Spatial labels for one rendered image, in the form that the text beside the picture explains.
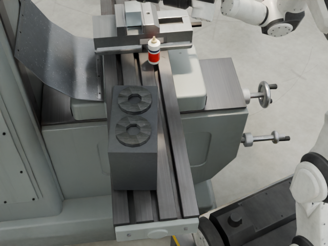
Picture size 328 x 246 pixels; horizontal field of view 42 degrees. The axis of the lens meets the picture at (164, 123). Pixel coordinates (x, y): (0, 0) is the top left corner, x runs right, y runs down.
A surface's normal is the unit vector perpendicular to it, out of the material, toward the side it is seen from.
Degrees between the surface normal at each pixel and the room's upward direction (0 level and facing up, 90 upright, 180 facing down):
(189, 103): 90
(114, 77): 0
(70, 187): 90
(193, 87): 0
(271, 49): 0
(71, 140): 90
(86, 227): 68
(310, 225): 90
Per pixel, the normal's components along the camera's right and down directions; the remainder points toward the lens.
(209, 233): -0.01, -0.60
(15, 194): 0.13, 0.77
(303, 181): -0.90, 0.33
